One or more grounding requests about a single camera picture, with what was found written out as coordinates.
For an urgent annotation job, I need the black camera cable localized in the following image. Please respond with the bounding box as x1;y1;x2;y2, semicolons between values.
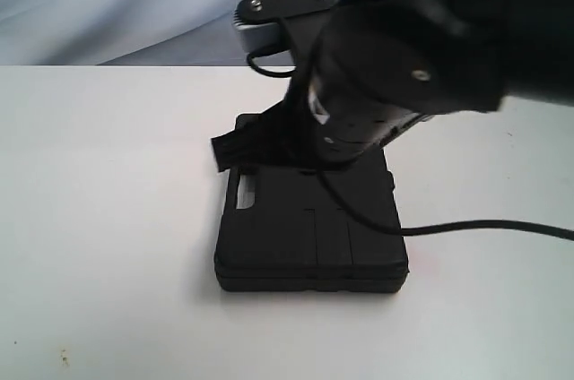
248;16;574;238

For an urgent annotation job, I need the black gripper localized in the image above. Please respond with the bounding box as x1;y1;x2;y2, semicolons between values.
211;79;431;172

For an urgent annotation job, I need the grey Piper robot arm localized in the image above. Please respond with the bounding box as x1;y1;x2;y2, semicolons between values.
212;0;573;170

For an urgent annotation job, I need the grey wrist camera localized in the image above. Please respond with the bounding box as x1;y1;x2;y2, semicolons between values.
233;0;337;53

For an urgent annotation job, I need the black plastic tool case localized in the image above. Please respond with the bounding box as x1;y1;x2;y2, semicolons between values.
213;113;410;297

